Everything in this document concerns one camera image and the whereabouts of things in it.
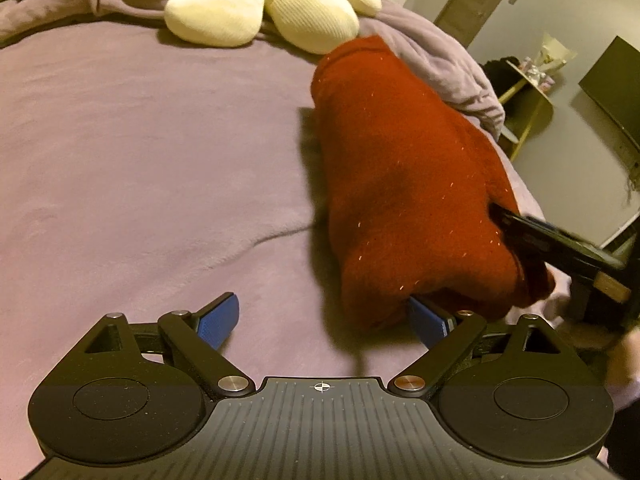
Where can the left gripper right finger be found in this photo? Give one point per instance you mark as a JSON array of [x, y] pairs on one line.
[[449, 339]]

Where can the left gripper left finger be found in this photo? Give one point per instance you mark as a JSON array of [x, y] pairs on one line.
[[192, 343]]

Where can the red knit sweater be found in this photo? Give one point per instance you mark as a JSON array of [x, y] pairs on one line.
[[410, 183]]

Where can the yellow side shelf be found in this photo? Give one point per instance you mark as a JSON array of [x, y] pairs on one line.
[[526, 106]]

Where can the black bag on shelf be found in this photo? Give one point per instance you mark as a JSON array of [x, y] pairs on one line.
[[501, 75]]

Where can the white flower bouquet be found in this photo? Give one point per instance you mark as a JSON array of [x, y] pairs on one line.
[[550, 58]]

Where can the purple bed sheet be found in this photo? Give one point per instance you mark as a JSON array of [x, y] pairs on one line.
[[139, 176]]

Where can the cream flower plush pillow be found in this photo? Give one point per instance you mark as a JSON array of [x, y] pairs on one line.
[[314, 26]]

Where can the purple crumpled blanket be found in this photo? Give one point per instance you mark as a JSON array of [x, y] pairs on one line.
[[433, 55]]

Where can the black wall television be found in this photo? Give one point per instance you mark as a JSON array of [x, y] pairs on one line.
[[613, 83]]

